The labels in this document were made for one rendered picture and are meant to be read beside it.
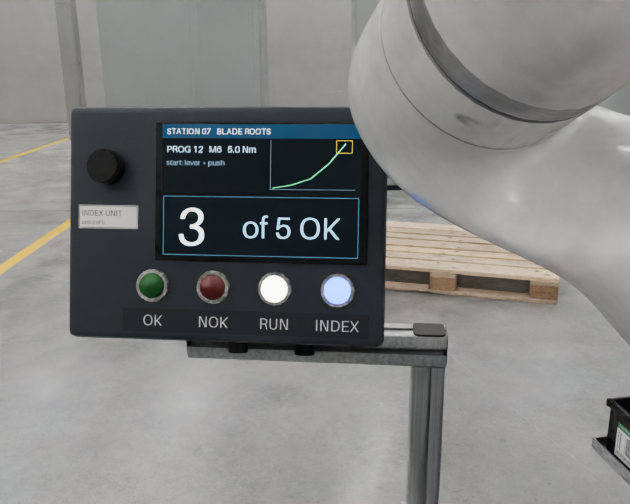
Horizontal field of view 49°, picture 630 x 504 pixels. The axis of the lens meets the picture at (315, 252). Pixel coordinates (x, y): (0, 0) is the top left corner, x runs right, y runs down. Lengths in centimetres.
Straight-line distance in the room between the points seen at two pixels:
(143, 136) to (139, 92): 768
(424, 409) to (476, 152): 34
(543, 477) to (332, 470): 66
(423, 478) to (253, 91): 745
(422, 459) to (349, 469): 164
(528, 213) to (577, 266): 4
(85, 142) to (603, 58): 42
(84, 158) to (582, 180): 39
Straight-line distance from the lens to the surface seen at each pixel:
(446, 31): 31
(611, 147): 40
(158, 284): 56
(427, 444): 68
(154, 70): 819
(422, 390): 64
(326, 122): 55
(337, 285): 53
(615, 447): 95
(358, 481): 226
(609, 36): 29
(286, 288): 54
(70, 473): 244
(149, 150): 57
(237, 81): 803
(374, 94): 38
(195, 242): 56
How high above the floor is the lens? 130
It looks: 17 degrees down
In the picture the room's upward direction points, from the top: 1 degrees counter-clockwise
